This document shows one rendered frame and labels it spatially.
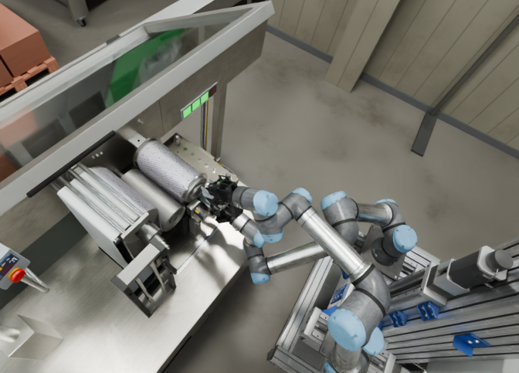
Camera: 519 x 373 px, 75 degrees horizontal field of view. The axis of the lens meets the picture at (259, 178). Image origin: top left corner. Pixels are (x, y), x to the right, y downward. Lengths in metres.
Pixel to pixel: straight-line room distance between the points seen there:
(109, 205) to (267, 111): 2.36
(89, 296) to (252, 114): 2.16
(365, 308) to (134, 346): 0.91
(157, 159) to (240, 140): 1.74
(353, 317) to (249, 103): 2.52
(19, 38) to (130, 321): 2.51
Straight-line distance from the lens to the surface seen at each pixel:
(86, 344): 1.60
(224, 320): 2.46
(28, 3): 4.51
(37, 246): 1.54
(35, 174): 0.59
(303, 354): 2.31
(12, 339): 1.37
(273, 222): 1.11
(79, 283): 1.65
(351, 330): 1.09
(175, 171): 1.30
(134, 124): 1.41
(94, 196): 1.16
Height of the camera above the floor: 2.43
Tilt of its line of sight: 59 degrees down
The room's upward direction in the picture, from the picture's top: 17 degrees clockwise
